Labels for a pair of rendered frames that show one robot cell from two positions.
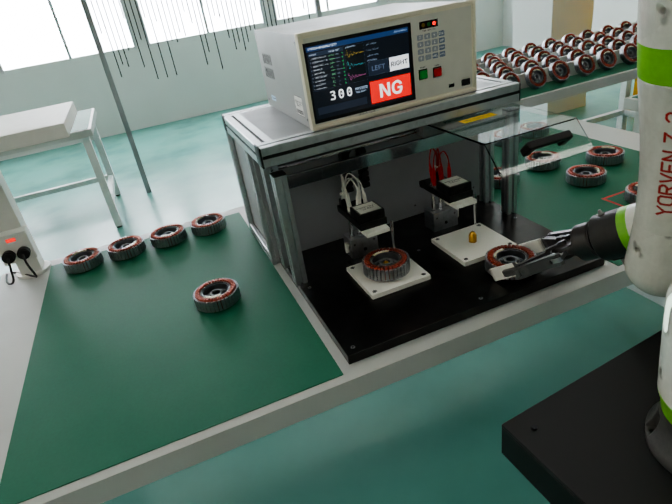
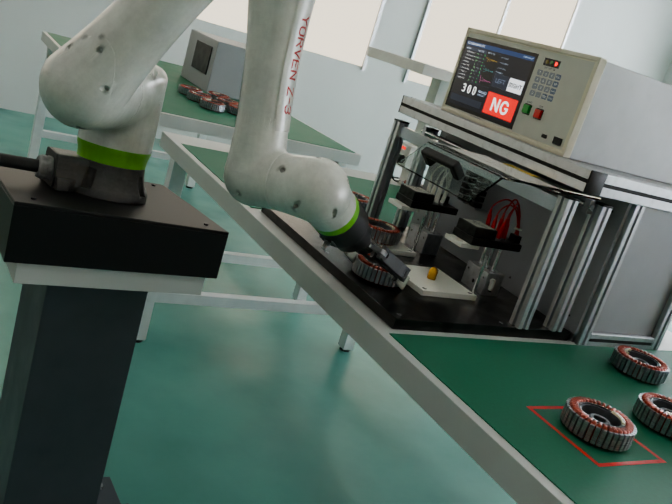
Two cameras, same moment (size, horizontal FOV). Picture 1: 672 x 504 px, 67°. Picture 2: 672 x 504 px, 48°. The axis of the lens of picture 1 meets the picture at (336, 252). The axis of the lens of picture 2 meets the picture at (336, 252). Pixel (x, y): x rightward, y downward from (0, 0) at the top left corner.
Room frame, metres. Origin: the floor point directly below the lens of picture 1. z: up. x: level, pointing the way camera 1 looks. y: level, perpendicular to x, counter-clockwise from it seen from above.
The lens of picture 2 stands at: (0.48, -1.79, 1.22)
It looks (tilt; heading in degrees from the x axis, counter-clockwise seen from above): 16 degrees down; 74
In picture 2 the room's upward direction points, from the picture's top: 17 degrees clockwise
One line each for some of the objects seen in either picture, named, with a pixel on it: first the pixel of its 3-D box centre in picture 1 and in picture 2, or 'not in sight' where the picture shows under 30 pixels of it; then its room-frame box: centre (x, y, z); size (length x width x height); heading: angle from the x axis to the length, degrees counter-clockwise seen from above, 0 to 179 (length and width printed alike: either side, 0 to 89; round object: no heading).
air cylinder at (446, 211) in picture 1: (441, 216); (482, 278); (1.25, -0.30, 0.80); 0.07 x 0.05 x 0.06; 108
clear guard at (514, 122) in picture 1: (499, 134); (498, 181); (1.15, -0.42, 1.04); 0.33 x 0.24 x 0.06; 18
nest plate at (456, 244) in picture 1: (472, 243); (430, 281); (1.11, -0.34, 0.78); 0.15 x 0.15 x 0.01; 18
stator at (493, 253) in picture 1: (510, 261); (379, 269); (0.98, -0.39, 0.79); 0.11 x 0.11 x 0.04
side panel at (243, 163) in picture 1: (253, 194); not in sight; (1.36, 0.20, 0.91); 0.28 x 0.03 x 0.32; 18
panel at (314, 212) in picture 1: (379, 174); (502, 216); (1.32, -0.15, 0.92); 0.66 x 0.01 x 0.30; 108
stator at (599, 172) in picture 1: (585, 175); (667, 416); (1.42, -0.79, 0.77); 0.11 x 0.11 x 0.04
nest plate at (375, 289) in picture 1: (387, 272); (375, 240); (1.04, -0.11, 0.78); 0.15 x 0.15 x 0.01; 18
